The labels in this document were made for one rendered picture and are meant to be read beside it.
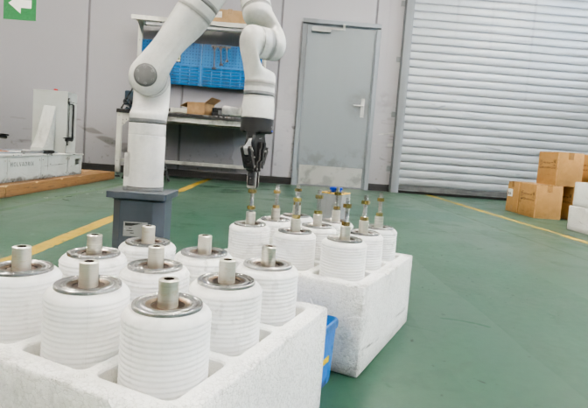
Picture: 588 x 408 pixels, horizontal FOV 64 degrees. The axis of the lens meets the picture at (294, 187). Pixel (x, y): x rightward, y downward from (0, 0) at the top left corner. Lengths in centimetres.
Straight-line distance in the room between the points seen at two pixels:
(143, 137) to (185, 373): 79
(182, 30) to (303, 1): 525
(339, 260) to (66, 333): 56
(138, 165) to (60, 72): 561
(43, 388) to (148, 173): 74
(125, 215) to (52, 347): 66
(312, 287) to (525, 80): 612
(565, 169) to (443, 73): 233
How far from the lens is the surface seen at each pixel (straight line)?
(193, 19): 124
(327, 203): 143
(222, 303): 60
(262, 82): 108
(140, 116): 124
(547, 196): 476
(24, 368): 61
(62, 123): 462
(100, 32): 671
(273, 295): 71
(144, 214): 122
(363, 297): 94
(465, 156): 654
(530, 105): 692
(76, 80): 672
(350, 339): 97
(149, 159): 123
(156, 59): 123
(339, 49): 633
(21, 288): 67
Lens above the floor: 43
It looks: 4 degrees down
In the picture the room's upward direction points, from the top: 4 degrees clockwise
